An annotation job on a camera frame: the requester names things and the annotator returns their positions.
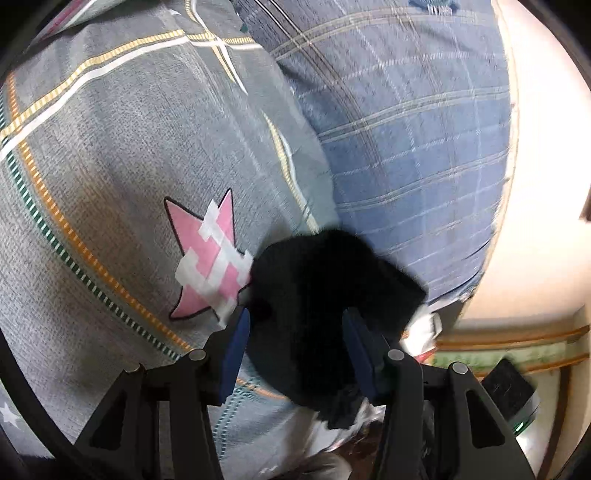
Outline grey star-pattern bed sheet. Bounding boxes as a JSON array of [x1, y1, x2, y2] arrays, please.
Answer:
[[0, 0, 371, 480]]

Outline black pants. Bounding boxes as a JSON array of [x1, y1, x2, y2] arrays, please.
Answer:
[[246, 229, 427, 429]]

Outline black smartphone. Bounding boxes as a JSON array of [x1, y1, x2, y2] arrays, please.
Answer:
[[481, 357, 540, 436]]

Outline blue plaid quilt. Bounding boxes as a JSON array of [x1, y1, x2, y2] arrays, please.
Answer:
[[235, 1, 511, 304]]

